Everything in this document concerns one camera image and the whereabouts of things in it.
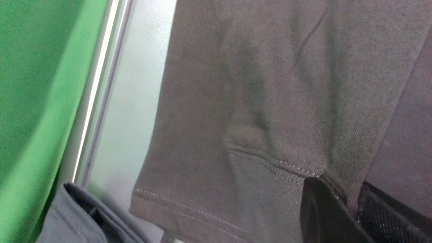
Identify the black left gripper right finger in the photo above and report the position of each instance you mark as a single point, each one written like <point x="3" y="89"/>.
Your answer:
<point x="387" y="220"/>

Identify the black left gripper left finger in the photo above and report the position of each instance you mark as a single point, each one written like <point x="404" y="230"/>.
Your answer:
<point x="324" y="217"/>

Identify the dark gray long-sleeve top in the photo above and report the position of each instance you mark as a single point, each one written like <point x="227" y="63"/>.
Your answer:
<point x="258" y="95"/>

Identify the dark teal crumpled garment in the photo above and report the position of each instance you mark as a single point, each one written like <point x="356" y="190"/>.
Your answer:
<point x="75" y="216"/>

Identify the green backdrop cloth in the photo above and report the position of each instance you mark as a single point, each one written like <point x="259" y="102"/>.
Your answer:
<point x="46" y="50"/>

